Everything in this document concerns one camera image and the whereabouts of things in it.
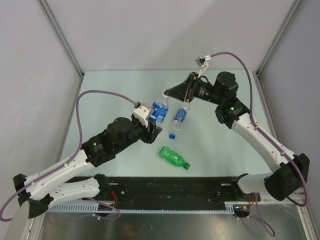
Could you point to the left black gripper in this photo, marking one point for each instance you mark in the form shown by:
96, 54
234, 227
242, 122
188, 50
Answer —
150, 137

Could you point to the right aluminium frame post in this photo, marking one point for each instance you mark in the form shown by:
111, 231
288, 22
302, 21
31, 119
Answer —
280, 34

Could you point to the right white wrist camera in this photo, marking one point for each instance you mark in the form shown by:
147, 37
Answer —
202, 62

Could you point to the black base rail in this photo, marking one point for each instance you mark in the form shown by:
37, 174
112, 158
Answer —
177, 193

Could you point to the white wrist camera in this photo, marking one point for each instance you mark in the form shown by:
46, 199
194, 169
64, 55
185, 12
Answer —
202, 62
142, 113

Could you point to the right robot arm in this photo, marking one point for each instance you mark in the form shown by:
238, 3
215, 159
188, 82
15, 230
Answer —
289, 171

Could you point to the blue label bottle white cap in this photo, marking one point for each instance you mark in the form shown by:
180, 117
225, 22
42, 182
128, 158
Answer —
160, 108

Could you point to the aluminium frame post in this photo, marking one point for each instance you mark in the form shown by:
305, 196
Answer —
280, 34
52, 20

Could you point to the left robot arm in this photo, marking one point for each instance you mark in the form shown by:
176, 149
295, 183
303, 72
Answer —
51, 186

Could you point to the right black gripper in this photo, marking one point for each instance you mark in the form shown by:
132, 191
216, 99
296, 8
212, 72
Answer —
185, 91

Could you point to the green plastic bottle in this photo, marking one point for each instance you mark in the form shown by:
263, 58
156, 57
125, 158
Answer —
173, 158

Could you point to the left aluminium frame post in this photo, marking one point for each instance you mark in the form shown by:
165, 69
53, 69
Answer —
52, 20

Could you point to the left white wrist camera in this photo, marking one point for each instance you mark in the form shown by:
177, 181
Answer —
142, 113

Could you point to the clear bottle blue cap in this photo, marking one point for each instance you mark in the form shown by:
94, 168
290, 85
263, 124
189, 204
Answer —
178, 120

